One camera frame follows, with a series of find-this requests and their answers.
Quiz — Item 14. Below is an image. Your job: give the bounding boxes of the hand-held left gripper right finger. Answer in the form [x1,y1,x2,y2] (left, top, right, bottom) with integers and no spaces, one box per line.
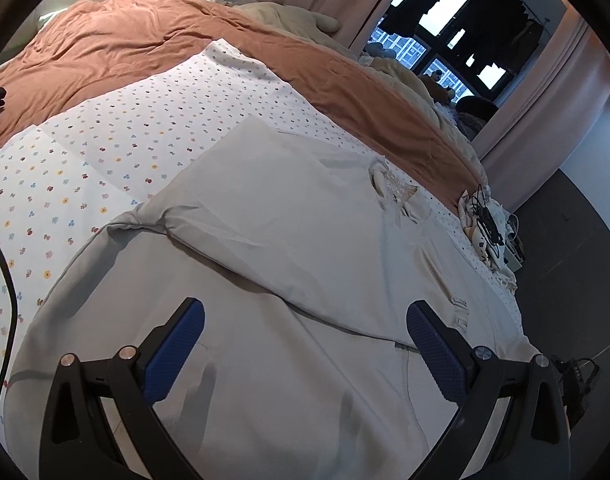
[406,300,572,480]

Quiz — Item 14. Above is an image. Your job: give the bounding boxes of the black tangled object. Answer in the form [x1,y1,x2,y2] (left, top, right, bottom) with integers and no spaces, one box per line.
[550,355,602,431]

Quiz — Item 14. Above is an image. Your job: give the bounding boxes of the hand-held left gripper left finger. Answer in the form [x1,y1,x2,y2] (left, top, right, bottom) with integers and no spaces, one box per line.
[37,297,206,480]

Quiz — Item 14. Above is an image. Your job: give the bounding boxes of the tangle of black cables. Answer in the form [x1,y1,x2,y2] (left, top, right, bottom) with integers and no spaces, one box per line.
[468,185,507,253]

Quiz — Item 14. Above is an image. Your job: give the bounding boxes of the orange-brown quilt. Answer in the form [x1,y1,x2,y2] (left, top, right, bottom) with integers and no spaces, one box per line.
[0,0,488,196]

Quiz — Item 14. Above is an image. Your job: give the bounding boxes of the lace-edged cloth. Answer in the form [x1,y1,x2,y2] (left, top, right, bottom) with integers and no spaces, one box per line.
[457,187,518,291]

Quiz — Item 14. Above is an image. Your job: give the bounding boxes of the beige plush toy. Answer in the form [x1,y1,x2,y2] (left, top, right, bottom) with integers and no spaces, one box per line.
[235,0,342,37]

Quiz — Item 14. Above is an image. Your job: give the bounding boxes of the floral bed sheet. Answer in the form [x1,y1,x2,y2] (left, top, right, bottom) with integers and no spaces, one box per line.
[0,40,523,441]

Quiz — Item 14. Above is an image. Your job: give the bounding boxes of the window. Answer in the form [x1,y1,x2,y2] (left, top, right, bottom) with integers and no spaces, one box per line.
[370,0,556,106]

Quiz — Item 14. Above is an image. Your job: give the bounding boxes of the cream long-sleeved garment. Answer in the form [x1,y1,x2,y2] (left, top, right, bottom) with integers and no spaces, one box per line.
[7,115,538,480]

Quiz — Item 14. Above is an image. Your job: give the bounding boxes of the hanging dark clothes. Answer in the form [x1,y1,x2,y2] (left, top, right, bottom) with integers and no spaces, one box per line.
[385,0,546,76]

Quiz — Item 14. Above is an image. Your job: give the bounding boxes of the beige blanket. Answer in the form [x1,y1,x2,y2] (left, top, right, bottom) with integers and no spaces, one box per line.
[362,55,488,181]

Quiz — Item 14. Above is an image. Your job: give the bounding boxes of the black cable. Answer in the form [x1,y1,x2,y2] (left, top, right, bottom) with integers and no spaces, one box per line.
[0,225,20,411]

